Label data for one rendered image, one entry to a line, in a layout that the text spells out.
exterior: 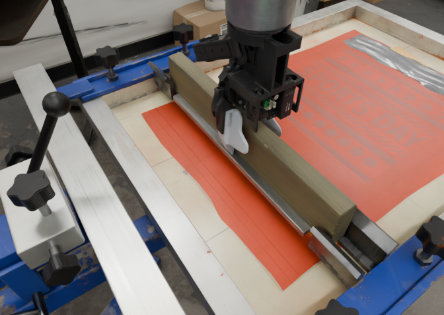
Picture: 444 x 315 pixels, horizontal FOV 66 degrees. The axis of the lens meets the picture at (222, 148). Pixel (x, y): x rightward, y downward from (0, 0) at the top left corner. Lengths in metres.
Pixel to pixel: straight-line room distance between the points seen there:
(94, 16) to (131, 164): 2.09
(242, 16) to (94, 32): 2.28
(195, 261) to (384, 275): 0.22
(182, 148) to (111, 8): 2.06
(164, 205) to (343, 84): 0.48
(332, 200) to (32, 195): 0.31
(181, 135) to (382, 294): 0.39
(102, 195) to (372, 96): 0.56
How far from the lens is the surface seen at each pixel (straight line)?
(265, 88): 0.40
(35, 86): 0.67
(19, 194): 0.37
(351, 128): 0.68
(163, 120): 0.66
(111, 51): 0.68
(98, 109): 0.66
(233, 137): 0.48
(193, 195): 0.53
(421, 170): 0.65
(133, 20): 2.68
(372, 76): 0.83
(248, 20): 0.37
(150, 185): 0.51
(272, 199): 0.48
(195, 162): 0.58
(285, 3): 0.37
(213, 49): 0.46
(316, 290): 0.47
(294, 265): 0.48
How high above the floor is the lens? 1.38
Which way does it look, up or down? 46 degrees down
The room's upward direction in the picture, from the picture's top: straight up
